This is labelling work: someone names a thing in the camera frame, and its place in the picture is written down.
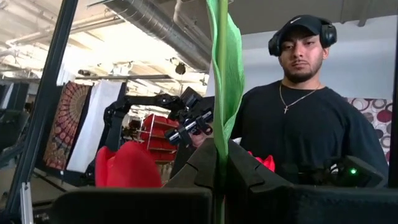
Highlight person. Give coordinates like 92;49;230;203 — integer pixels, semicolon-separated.
191;14;389;187

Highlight silver cross necklace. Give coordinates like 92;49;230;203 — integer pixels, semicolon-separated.
279;82;321;114

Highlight silver ventilation duct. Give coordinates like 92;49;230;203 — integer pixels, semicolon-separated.
104;0;214;74

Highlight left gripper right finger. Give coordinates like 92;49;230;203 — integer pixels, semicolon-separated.
224;139;398;224

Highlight silver metal bracket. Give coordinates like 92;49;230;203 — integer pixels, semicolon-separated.
20;182;34;224

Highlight black cap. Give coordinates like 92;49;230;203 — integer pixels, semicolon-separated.
277;14;324;37

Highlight black frame post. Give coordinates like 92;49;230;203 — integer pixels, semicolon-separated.
391;27;398;187
4;0;78;215

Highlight black headphones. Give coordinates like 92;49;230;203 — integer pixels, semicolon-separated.
267;18;338;57

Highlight black equipment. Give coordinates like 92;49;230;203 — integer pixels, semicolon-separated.
0;80;30;156

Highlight circle patterned curtain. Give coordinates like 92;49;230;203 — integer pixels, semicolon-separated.
345;97;393;164

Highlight white fabric panel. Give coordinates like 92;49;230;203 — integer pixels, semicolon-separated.
66;80;127;174

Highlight person's hand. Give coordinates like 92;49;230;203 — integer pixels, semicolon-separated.
190;130;215;149

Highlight red mandala tapestry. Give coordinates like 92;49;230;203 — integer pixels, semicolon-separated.
42;81;91;171

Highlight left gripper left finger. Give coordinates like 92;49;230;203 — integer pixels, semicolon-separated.
51;138;215;224

